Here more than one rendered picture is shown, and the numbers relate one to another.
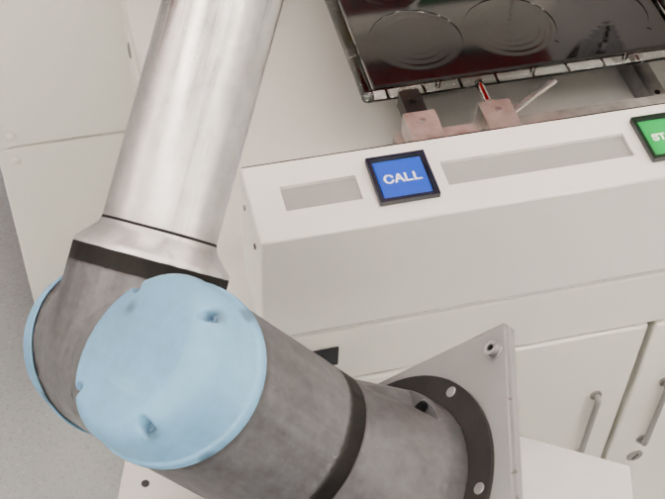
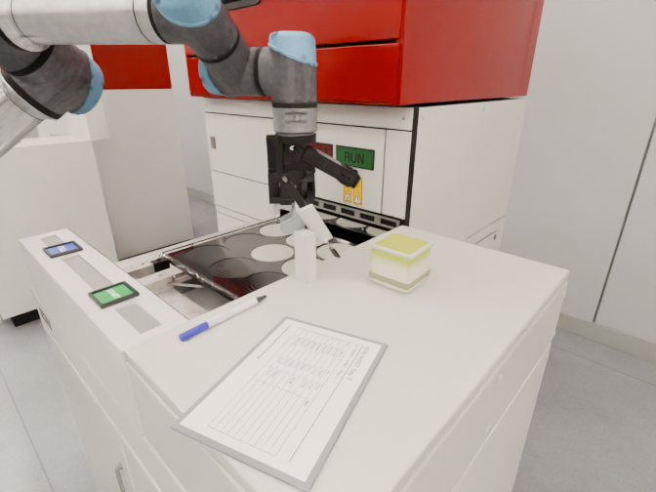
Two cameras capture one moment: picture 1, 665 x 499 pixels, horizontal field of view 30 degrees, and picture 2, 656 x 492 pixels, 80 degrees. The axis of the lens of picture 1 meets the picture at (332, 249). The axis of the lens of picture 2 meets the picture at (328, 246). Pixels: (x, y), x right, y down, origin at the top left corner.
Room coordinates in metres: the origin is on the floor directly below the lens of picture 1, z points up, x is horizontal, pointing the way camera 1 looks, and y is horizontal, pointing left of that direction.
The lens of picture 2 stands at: (0.86, -0.94, 1.27)
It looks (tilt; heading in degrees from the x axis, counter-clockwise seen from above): 23 degrees down; 59
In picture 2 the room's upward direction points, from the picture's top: straight up
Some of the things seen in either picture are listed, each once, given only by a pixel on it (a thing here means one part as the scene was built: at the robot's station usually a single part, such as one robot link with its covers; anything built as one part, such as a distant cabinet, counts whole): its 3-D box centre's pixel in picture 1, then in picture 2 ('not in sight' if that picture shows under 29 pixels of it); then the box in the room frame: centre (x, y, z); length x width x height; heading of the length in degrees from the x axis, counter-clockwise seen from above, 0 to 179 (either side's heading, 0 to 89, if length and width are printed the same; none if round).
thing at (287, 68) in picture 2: not in sight; (291, 70); (1.17, -0.31, 1.28); 0.09 x 0.08 x 0.11; 133
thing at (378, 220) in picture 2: not in sight; (330, 206); (1.39, -0.08, 0.96); 0.44 x 0.01 x 0.02; 106
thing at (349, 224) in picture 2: not in sight; (328, 229); (1.38, -0.08, 0.89); 0.44 x 0.02 x 0.10; 106
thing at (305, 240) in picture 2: not in sight; (311, 239); (1.14, -0.42, 1.03); 0.06 x 0.04 x 0.13; 16
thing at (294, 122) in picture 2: not in sight; (295, 121); (1.17, -0.32, 1.21); 0.08 x 0.08 x 0.05
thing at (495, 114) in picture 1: (504, 136); (149, 285); (0.91, -0.17, 0.89); 0.08 x 0.03 x 0.03; 16
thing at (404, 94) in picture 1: (412, 106); (159, 264); (0.95, -0.08, 0.90); 0.04 x 0.02 x 0.03; 16
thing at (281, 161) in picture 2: not in sight; (292, 168); (1.17, -0.31, 1.12); 0.09 x 0.08 x 0.12; 156
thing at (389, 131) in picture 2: not in sight; (287, 174); (1.35, 0.09, 1.02); 0.82 x 0.03 x 0.40; 106
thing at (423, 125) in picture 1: (428, 147); (132, 272); (0.89, -0.09, 0.89); 0.08 x 0.03 x 0.03; 16
